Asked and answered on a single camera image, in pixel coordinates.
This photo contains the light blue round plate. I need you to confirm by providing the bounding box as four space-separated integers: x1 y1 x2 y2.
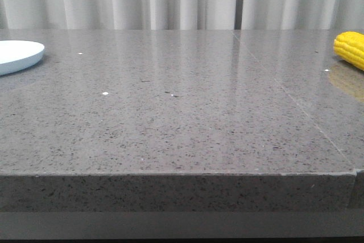
1 40 45 76

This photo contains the yellow corn cob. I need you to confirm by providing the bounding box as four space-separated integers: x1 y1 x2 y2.
333 31 363 70

